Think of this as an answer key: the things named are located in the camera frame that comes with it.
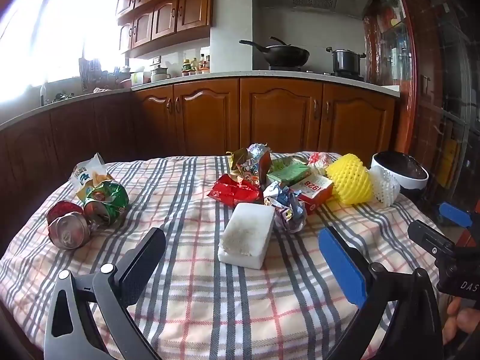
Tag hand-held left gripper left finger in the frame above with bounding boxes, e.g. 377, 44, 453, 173
43, 227, 167, 360

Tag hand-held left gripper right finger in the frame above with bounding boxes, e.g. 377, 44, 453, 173
318, 226, 444, 360

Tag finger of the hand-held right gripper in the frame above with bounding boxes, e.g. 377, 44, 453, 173
407, 220, 457, 260
438, 202, 480, 229

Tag white rimmed black bin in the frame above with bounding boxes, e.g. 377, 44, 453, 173
370, 151, 429, 200

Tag white foam fruit net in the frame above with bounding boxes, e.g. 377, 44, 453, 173
368, 166, 401, 208

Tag crushed green can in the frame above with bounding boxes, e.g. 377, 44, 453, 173
83, 180, 130, 229

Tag orange cardboard box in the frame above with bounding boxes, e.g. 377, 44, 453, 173
289, 174, 334, 215

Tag silver foil wrapper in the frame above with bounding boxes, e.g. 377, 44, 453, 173
262, 181, 307, 235

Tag crushed red can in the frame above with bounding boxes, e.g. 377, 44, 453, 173
46, 200, 92, 250

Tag yellow foam fruit net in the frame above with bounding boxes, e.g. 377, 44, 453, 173
325, 153, 374, 206

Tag white foam block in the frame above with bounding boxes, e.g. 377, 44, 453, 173
217, 202, 276, 270

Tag white snack wrapper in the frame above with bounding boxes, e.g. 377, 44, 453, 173
69, 152, 114, 202

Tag green cardboard box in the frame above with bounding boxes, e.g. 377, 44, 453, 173
266, 157, 311, 187

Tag red and white wrapper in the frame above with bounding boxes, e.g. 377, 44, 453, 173
307, 152, 334, 176

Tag red snack wrapper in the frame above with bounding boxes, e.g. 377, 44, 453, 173
207, 174, 264, 208

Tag colourful snack wrapper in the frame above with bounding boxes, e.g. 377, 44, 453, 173
227, 143, 271, 187

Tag person's right hand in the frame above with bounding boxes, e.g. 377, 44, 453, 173
442, 296, 480, 346

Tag yellow wooden board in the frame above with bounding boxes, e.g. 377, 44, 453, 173
438, 139, 461, 185

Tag plaid tablecloth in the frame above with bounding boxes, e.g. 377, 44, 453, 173
0, 152, 451, 360

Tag wooden base cabinets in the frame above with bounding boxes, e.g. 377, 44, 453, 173
0, 77, 399, 248

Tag white lidded crock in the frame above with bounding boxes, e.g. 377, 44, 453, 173
150, 65, 172, 83

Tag steel cooking pot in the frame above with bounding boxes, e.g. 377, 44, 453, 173
325, 47, 367, 77

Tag dish rack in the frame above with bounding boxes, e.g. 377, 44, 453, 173
78, 57, 109, 92

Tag gas stove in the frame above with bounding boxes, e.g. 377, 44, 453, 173
268, 65, 365, 82

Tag group of condiment bottles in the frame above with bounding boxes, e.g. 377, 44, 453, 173
181, 54, 211, 77

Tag black wok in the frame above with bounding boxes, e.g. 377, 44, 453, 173
239, 37, 311, 69

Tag kitchen window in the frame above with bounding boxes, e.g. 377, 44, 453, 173
0, 0, 122, 104

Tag red door frame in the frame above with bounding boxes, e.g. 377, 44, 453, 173
364, 0, 419, 158

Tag wooden wall cabinets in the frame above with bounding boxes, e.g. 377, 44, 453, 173
112, 0, 214, 59

